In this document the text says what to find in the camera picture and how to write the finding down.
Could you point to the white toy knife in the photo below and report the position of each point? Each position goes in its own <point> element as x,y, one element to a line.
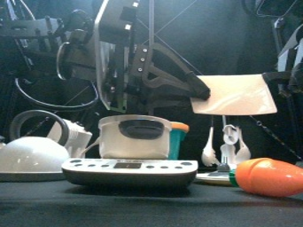
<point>236,94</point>

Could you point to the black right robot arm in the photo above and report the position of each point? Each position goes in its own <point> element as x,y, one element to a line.
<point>286,20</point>

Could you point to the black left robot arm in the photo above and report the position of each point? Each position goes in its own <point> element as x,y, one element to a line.
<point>35,29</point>

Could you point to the orange toy carrot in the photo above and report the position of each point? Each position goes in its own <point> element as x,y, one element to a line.
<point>272,177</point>

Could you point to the teal cup orange lid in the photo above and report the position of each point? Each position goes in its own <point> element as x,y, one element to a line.
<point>177,139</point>

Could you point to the utensil rack pole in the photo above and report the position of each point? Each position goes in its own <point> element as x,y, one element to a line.
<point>223,142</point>

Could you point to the white toy ladle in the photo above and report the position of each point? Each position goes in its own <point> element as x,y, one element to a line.
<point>228,139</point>

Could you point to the white toy slotted spatula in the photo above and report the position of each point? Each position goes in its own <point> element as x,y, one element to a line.
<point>208,156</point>

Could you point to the white ribbed toy appliance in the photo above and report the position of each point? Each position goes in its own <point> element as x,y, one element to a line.
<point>79,139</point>

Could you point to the white toy spoon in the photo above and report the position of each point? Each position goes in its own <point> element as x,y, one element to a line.
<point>243,153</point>

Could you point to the grey lid with knob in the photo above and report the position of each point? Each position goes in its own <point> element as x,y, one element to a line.
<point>223,168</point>

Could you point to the thin metal frame rod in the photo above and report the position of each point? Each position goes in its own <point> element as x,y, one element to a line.
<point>151,20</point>

